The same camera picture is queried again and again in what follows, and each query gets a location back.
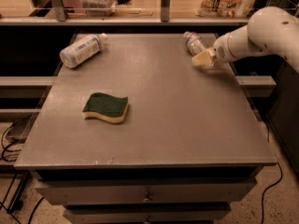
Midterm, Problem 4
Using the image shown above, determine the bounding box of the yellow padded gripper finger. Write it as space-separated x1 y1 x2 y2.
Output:
192 48 216 67

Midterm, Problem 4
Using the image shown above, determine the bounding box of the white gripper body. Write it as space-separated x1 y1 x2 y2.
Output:
213 35 236 63

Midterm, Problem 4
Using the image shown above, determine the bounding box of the upper grey drawer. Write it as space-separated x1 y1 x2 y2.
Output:
36 178 256 206

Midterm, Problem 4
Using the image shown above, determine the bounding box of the clear plastic container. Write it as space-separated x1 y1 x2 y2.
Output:
80 0 116 17

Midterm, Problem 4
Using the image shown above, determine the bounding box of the grey metal rail frame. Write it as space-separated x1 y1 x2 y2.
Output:
0 0 299 26

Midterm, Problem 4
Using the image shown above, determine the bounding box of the clear water bottle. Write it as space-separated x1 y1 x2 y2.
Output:
183 32 208 56

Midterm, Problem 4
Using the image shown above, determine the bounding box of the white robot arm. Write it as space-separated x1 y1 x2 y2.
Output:
192 7 299 72

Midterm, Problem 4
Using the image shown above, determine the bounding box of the blue labelled plastic bottle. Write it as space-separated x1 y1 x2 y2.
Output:
60 33 107 68

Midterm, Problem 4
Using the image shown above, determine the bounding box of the black cables left floor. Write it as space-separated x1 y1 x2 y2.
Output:
0 115 45 224

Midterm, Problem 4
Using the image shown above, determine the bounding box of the grey drawer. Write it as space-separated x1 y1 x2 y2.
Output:
64 203 231 224
36 178 256 206

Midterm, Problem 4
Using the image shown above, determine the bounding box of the green yellow sponge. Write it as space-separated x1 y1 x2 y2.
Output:
82 92 129 124

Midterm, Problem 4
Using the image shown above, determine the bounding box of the lower grey drawer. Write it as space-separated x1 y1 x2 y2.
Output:
64 203 231 224

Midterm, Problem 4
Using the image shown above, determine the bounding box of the colourful snack bag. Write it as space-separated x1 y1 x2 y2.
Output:
196 0 256 18

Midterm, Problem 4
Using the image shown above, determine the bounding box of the black cable right floor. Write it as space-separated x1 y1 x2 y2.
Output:
260 121 284 224

